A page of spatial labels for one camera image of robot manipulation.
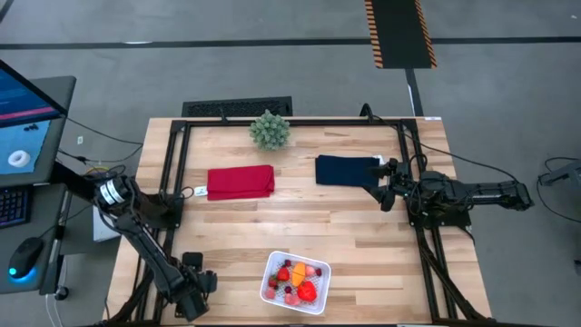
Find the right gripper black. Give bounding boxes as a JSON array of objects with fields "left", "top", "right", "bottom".
[{"left": 362, "top": 158, "right": 412, "bottom": 213}]

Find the large computer monitor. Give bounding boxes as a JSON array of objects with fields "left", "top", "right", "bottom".
[{"left": 0, "top": 58, "right": 69, "bottom": 187}]

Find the dark grey desk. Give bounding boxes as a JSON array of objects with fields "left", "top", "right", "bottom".
[{"left": 0, "top": 74, "right": 77, "bottom": 296}]

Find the folded red cloth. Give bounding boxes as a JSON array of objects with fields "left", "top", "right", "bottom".
[{"left": 194, "top": 163, "right": 276, "bottom": 202}]

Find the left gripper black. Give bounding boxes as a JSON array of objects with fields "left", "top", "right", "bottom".
[{"left": 170, "top": 252, "right": 219, "bottom": 322}]

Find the grey floor device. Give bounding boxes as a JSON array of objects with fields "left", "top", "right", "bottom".
[{"left": 537, "top": 156, "right": 581, "bottom": 187}]

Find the black cable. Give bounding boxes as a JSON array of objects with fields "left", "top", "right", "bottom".
[
  {"left": 360, "top": 103, "right": 521, "bottom": 183},
  {"left": 65, "top": 115, "right": 144, "bottom": 146}
]

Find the green succulent in grey pot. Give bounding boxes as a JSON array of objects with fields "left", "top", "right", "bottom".
[{"left": 248, "top": 108, "right": 291, "bottom": 152}]

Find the orange toy mango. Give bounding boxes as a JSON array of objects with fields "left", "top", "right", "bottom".
[{"left": 291, "top": 262, "right": 307, "bottom": 288}]

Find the large red toy pepper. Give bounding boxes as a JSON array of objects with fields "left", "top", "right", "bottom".
[{"left": 297, "top": 280, "right": 318, "bottom": 303}]

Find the white perforated plastic basket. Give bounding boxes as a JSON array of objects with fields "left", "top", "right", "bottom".
[{"left": 259, "top": 250, "right": 332, "bottom": 316}]

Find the black hazard-striped floor mat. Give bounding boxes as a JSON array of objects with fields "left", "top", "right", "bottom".
[{"left": 364, "top": 0, "right": 438, "bottom": 70}]

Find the black floor grille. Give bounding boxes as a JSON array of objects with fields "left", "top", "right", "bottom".
[{"left": 181, "top": 95, "right": 294, "bottom": 118}]

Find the black aluminium table frame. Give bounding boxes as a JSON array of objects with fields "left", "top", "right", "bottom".
[{"left": 103, "top": 115, "right": 496, "bottom": 327}]

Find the folded navy blue cloth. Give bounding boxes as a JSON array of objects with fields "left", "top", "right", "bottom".
[{"left": 314, "top": 154, "right": 386, "bottom": 188}]

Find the black computer mouse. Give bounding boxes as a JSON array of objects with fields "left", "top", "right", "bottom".
[{"left": 7, "top": 236, "right": 44, "bottom": 280}]

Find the black keyboard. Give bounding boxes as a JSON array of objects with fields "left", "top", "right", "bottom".
[{"left": 0, "top": 184, "right": 32, "bottom": 229}]

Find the white cable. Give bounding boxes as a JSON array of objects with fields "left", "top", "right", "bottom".
[{"left": 44, "top": 293, "right": 63, "bottom": 327}]

